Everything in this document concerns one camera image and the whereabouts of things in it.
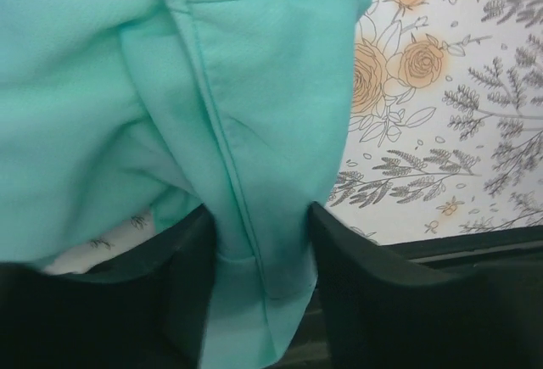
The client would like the floral table mat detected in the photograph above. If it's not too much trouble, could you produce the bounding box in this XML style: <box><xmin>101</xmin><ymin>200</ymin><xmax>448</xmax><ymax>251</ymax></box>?
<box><xmin>45</xmin><ymin>0</ymin><xmax>542</xmax><ymax>276</ymax></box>

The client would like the mint green t shirt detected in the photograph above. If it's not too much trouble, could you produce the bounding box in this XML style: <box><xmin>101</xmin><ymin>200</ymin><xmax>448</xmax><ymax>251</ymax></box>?
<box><xmin>1</xmin><ymin>0</ymin><xmax>372</xmax><ymax>368</ymax></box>

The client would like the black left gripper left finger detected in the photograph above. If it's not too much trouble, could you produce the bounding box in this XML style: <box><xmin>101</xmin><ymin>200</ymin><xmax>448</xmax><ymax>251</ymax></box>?
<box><xmin>1</xmin><ymin>207</ymin><xmax>216</xmax><ymax>368</ymax></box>

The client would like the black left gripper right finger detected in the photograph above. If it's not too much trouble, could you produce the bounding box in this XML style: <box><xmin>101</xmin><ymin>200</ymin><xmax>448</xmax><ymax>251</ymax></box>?
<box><xmin>308</xmin><ymin>204</ymin><xmax>542</xmax><ymax>368</ymax></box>

